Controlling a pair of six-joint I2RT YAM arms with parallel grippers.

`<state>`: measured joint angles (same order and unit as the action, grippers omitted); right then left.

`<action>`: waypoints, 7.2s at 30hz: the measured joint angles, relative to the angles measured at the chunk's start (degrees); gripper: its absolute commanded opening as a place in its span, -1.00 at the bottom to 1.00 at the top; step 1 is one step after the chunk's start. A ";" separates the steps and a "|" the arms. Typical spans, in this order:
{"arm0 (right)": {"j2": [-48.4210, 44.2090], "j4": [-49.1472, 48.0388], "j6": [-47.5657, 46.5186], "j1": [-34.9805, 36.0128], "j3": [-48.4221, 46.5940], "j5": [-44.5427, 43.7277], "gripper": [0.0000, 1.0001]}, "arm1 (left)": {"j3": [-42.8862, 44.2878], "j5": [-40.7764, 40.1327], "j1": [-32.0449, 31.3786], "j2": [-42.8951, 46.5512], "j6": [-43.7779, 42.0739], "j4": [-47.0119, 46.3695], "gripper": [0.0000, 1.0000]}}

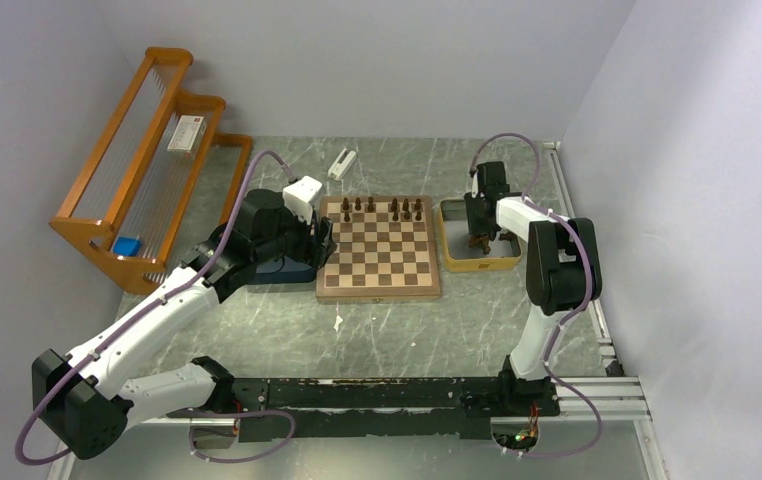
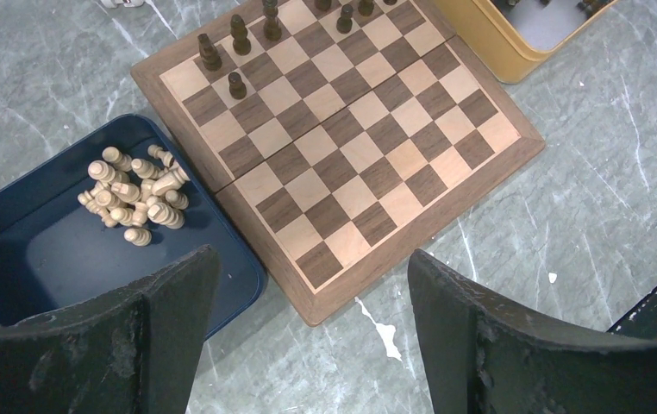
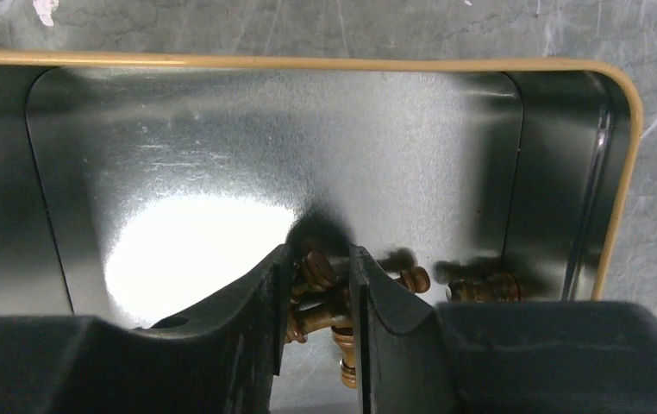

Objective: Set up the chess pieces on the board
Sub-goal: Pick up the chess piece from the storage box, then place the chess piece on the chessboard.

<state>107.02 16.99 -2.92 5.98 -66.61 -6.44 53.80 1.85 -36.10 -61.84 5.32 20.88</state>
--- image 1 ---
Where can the white plastic clip device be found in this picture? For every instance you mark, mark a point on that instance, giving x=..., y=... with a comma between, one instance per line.
x=342, y=164

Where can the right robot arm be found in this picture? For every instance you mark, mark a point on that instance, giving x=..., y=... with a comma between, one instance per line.
x=563, y=274

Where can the dark chess pieces pile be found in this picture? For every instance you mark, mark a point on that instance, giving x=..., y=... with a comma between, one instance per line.
x=482, y=242

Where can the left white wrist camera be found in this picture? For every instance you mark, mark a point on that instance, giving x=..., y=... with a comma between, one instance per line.
x=302, y=196

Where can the yellow metal tin tray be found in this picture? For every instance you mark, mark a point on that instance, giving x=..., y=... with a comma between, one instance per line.
x=454, y=237

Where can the blue plastic tray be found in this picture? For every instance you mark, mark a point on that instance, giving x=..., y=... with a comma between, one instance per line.
x=278, y=270

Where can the wooden chess board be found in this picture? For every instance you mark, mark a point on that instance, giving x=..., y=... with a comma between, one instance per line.
x=377, y=259

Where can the blue small box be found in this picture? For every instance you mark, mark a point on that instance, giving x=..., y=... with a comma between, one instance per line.
x=127, y=246

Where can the white red small box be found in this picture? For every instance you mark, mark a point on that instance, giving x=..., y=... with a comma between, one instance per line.
x=187, y=134

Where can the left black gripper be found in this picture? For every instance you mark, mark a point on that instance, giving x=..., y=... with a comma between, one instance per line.
x=314, y=251

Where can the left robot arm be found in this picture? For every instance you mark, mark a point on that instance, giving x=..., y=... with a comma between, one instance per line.
x=89, y=397

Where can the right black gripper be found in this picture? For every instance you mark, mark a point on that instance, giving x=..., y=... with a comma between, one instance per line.
x=474, y=226

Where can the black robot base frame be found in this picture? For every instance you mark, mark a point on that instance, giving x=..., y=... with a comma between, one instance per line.
x=330, y=408

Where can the orange wooden rack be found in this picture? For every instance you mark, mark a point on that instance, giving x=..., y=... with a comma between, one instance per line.
x=130, y=185

